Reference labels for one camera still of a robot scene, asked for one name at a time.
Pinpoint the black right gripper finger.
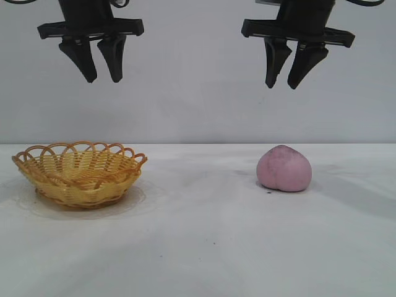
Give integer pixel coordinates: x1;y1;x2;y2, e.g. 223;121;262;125
287;45;329;90
264;38;293;89

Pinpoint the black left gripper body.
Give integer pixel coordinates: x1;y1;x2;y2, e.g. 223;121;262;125
37;0;145;40

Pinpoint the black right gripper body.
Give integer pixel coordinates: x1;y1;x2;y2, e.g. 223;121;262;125
241;0;356;49

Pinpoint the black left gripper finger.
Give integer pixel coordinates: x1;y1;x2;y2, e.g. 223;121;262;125
58;39;98;84
97;34;127;84

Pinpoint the pink peach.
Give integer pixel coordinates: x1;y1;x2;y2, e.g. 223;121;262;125
256;144;312;193

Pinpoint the yellow woven plastic basket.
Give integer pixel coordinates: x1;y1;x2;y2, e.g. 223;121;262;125
11;141;149;212

